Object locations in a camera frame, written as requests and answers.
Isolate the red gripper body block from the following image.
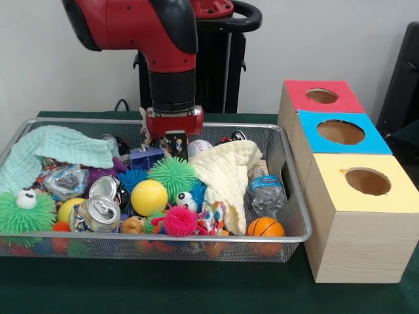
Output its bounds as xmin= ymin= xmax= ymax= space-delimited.
xmin=145 ymin=107 xmax=205 ymax=139

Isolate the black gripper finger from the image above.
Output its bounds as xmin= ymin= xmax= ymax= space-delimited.
xmin=180 ymin=133 xmax=190 ymax=161
xmin=161 ymin=134 xmax=173 ymax=158

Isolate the cream yellow cloth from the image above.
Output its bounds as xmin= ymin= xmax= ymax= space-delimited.
xmin=188 ymin=140 xmax=264 ymax=236

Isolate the smooth yellow ball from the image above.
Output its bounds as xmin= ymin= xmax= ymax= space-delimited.
xmin=130 ymin=179 xmax=169 ymax=218

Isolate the shallow metal mesh bin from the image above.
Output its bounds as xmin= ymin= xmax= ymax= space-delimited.
xmin=0 ymin=117 xmax=312 ymax=264

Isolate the wooden box with three holes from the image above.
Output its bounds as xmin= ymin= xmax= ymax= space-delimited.
xmin=276 ymin=79 xmax=419 ymax=285

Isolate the white toy baseball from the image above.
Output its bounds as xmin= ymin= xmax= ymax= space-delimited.
xmin=187 ymin=139 xmax=214 ymax=158

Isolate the plain green spiky ball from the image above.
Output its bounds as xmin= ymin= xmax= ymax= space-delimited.
xmin=147 ymin=156 xmax=197 ymax=196

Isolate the pink spiky ball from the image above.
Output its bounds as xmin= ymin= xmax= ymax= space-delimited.
xmin=162 ymin=205 xmax=200 ymax=237

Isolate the crushed clear water bottle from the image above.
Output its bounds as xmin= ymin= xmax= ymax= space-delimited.
xmin=248 ymin=175 xmax=285 ymax=217

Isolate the crushed silver drink can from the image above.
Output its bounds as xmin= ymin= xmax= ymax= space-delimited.
xmin=68 ymin=195 xmax=122 ymax=234

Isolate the orange toy basketball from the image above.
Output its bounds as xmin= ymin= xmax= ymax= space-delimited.
xmin=247 ymin=217 xmax=286 ymax=237

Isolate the mint green cloth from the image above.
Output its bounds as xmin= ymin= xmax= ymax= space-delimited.
xmin=0 ymin=125 xmax=120 ymax=196

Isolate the dark green table cloth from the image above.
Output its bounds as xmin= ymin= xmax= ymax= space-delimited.
xmin=0 ymin=111 xmax=419 ymax=314
xmin=386 ymin=126 xmax=419 ymax=158

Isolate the green spiky ball with eyes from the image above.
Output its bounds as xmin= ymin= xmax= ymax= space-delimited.
xmin=0 ymin=186 xmax=57 ymax=243

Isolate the black upright panel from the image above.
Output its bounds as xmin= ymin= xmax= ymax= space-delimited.
xmin=376 ymin=22 xmax=419 ymax=131

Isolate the black power cable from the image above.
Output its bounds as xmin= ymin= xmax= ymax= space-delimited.
xmin=113 ymin=97 xmax=132 ymax=114

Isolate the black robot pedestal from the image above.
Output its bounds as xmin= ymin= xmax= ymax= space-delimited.
xmin=132 ymin=0 xmax=263 ymax=114

